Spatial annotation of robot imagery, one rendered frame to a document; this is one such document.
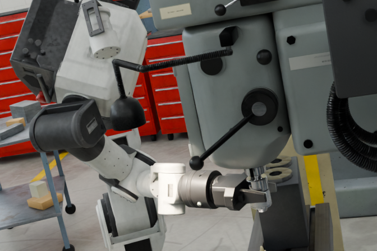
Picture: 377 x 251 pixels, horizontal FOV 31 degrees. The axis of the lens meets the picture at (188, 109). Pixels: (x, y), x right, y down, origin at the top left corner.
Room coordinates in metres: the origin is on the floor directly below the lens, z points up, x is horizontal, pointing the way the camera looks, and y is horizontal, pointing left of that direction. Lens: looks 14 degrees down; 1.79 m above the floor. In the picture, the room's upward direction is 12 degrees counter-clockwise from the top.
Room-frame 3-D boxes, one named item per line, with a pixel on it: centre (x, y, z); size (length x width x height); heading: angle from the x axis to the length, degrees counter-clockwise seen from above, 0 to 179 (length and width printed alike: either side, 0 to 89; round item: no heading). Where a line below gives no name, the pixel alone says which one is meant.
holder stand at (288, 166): (1.79, -0.21, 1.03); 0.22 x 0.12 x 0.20; 169
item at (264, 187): (1.38, -0.11, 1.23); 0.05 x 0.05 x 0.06
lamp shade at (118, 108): (1.37, 0.13, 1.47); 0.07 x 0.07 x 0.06
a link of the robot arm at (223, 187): (1.43, -0.04, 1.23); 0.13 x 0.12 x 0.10; 146
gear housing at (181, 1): (1.37, -0.16, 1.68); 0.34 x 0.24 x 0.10; 76
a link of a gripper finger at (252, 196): (1.36, -0.10, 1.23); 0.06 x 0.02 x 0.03; 56
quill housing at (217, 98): (1.38, -0.12, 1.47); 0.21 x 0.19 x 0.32; 166
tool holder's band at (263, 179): (1.38, -0.11, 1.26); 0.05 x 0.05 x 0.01
